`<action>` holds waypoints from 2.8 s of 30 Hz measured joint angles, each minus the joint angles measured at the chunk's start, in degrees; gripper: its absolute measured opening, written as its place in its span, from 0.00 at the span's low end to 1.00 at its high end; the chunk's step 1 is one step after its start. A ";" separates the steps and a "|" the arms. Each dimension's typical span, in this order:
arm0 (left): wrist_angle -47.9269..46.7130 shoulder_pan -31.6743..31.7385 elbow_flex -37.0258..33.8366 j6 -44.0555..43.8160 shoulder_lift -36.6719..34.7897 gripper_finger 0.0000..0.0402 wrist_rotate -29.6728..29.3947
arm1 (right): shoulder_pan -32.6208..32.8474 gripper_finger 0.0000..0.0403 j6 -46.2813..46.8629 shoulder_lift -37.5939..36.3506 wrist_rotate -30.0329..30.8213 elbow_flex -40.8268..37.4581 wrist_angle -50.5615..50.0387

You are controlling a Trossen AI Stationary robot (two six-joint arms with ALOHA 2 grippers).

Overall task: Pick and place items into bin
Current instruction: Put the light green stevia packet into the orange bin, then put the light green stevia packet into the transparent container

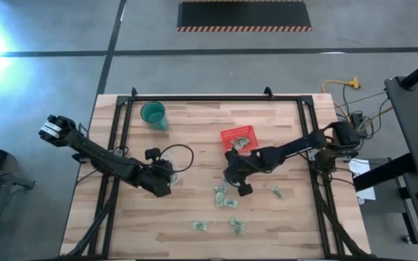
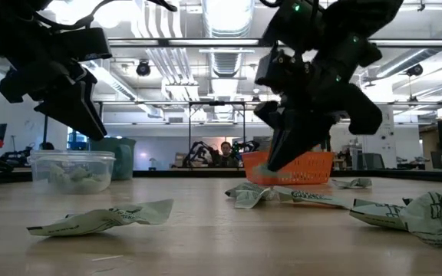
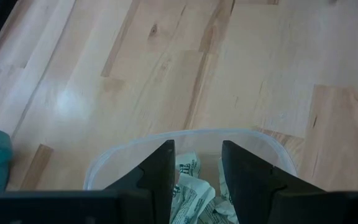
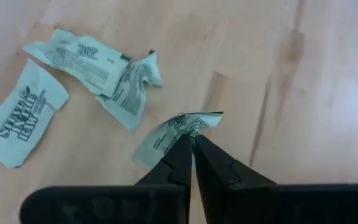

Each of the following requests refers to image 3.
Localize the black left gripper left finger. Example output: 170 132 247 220
104 139 177 224

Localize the clear plastic container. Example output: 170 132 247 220
83 128 298 191

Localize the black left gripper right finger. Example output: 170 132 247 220
221 139 324 224

